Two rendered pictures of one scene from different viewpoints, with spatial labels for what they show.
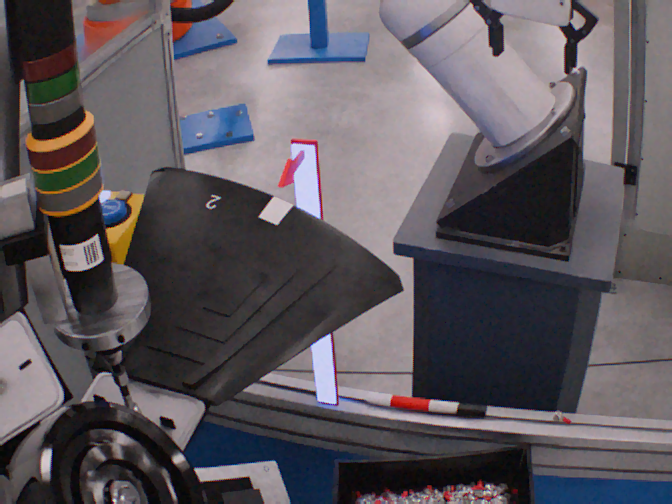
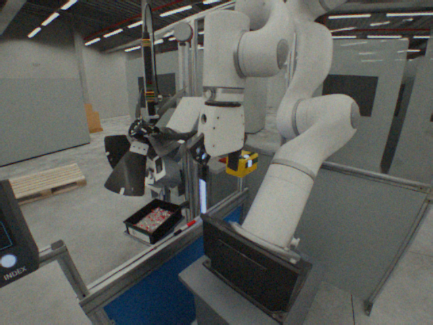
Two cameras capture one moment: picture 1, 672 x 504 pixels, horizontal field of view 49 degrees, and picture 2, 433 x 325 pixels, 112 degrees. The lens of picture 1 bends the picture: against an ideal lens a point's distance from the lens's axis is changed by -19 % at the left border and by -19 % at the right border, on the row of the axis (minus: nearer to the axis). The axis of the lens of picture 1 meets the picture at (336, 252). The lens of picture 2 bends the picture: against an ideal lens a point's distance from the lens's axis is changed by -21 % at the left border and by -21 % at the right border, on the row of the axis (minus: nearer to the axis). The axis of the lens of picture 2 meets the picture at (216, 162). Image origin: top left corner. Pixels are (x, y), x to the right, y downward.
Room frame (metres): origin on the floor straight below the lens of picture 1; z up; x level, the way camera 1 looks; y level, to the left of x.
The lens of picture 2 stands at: (0.99, -0.62, 1.38)
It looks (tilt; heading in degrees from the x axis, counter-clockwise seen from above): 21 degrees down; 110
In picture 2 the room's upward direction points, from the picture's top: straight up
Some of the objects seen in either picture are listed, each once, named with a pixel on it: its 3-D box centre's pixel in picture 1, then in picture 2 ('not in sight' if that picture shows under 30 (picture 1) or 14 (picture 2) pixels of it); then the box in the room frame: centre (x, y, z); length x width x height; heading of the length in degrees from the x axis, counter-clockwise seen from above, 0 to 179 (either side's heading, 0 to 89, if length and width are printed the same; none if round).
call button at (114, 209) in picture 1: (110, 212); not in sight; (0.80, 0.25, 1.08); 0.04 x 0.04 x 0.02
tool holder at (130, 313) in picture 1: (67, 250); (151, 107); (0.37, 0.15, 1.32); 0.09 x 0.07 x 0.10; 105
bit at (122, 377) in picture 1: (122, 384); not in sight; (0.38, 0.14, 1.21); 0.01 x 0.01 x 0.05
